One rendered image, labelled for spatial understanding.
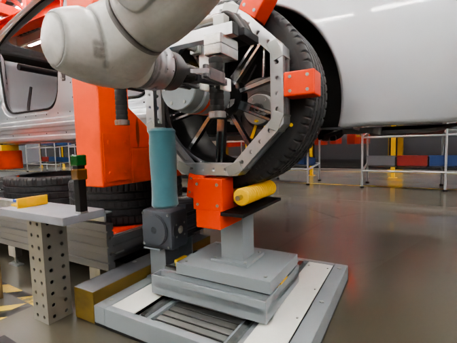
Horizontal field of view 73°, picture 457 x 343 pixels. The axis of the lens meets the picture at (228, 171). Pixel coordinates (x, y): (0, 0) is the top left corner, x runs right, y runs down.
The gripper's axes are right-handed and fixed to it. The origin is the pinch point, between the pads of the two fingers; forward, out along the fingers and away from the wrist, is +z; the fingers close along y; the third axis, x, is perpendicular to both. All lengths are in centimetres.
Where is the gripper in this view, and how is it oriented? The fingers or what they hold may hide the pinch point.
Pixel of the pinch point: (215, 84)
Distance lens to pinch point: 80.0
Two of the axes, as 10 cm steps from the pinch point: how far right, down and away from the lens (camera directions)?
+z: 5.0, -0.9, 8.6
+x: -0.2, -10.0, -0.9
